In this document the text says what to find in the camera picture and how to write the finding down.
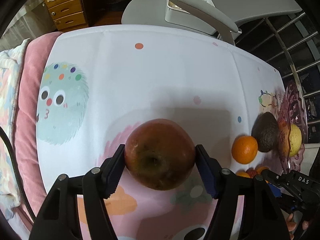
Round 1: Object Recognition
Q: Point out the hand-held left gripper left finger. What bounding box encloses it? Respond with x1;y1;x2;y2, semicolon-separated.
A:
29;144;125;240

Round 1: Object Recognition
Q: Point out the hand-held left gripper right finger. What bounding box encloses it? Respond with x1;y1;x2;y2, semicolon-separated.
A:
195;144;290;240

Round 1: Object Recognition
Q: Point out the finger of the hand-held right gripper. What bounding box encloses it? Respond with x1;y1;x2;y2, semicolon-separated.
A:
254;168;320;200

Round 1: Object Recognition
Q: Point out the yellow pear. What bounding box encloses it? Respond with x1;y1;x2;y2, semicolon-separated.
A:
287;124;303;157

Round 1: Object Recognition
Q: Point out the red apple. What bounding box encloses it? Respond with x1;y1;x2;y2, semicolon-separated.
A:
124;118;196;191

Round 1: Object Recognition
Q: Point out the purple glass bowl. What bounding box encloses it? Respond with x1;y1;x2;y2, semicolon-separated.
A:
276;80;307;174

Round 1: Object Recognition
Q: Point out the person's right hand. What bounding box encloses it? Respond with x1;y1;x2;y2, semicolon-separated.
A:
286;212;312;233

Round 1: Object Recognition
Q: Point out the dark avocado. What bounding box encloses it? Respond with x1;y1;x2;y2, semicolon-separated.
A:
251;112;279;153

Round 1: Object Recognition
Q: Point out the cartoon printed tablecloth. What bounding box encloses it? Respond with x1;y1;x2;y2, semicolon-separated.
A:
35;24;304;240

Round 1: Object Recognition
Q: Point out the pink quilt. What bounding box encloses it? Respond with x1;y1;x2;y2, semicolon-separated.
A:
14;32;63;227

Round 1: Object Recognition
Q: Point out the metal window grille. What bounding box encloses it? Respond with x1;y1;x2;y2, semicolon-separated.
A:
235;12;320;144

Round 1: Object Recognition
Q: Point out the floral blanket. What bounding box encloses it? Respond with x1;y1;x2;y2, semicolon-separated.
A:
0;39;32;218

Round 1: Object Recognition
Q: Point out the wooden desk with drawers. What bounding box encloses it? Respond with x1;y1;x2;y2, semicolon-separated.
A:
40;0;165;33

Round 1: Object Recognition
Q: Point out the grey office chair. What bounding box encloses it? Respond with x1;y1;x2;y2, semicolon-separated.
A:
122;0;303;47

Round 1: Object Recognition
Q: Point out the black cable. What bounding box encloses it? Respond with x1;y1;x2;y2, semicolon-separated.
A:
0;127;37;225

